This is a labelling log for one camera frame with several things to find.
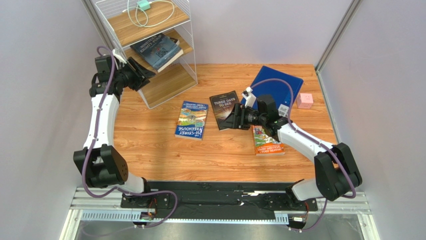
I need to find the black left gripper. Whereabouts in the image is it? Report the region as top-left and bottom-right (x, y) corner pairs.
(114, 57), (156, 92)

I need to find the nineteen eighty-four book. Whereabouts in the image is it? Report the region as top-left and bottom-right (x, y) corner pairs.
(130, 33), (184, 73)

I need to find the black 169-storey treehouse book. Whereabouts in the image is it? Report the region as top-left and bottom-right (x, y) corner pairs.
(168, 36), (180, 46)

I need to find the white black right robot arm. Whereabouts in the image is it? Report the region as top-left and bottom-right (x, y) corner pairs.
(220, 94), (363, 203)

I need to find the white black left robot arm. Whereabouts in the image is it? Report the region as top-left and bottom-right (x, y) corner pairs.
(73, 55), (155, 194)

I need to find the three days to see book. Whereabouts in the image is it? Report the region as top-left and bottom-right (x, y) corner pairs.
(209, 90), (240, 131)

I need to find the orange 78-storey treehouse book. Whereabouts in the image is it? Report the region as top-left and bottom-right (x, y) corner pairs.
(251, 125), (286, 157)

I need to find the blue 91-storey treehouse book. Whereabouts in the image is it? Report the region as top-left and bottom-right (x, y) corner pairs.
(174, 100), (209, 141)

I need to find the blue file folder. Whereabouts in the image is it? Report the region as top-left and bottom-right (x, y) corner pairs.
(250, 66), (304, 111)

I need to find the pink cube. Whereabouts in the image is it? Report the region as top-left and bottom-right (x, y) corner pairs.
(296, 93), (314, 109)

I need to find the mint green charger block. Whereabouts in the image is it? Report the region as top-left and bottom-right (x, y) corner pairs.
(136, 0), (151, 11)

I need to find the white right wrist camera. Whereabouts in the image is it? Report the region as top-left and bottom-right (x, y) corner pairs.
(241, 87), (257, 108)

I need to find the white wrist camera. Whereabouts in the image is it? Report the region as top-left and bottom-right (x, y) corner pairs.
(241, 87), (257, 108)
(112, 48), (127, 64)

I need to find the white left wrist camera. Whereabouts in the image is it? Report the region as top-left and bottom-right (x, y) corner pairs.
(112, 48), (127, 64)

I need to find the white wire wooden shelf rack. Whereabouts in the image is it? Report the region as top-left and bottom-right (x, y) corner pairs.
(90, 0), (198, 109)

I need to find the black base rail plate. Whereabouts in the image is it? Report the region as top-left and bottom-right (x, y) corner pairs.
(120, 181), (319, 221)

